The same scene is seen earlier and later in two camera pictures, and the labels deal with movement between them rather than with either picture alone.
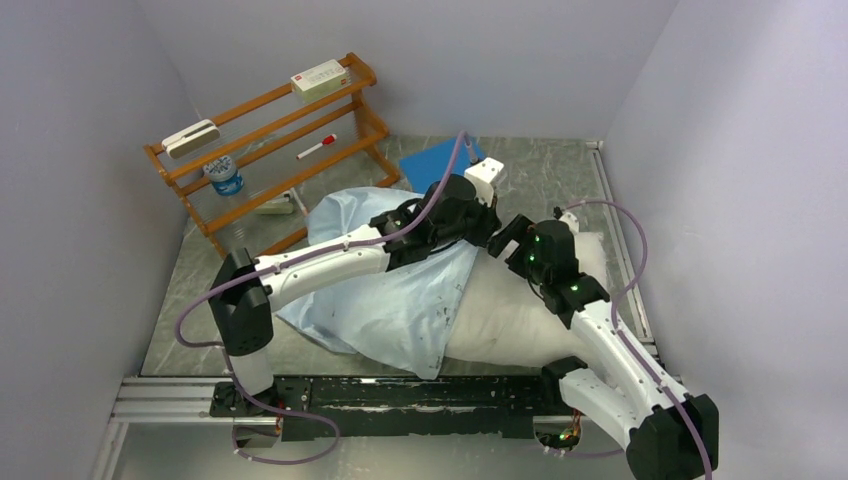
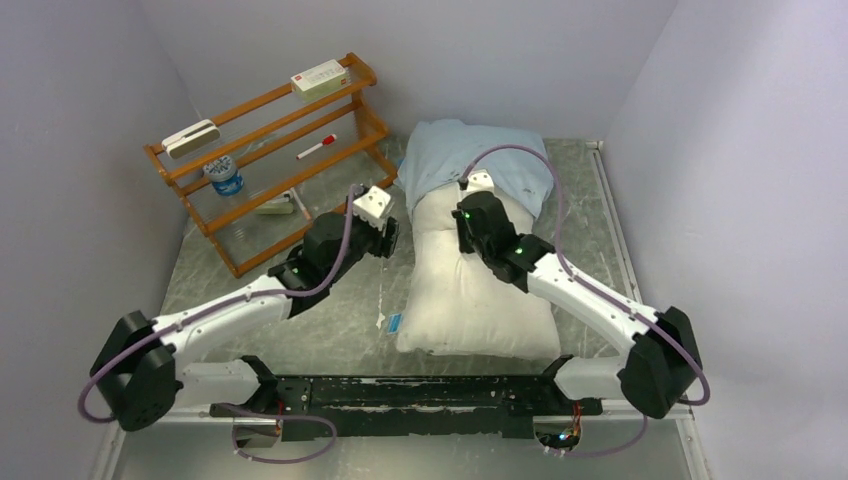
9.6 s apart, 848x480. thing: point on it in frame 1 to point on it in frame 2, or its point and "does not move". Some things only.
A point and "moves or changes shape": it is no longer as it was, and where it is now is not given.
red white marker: (325, 142) does not move
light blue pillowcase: (403, 315) to (439, 152)
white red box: (320, 81) does not move
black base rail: (404, 408) does not move
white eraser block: (191, 139) does not move
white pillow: (507, 323) moves or changes shape
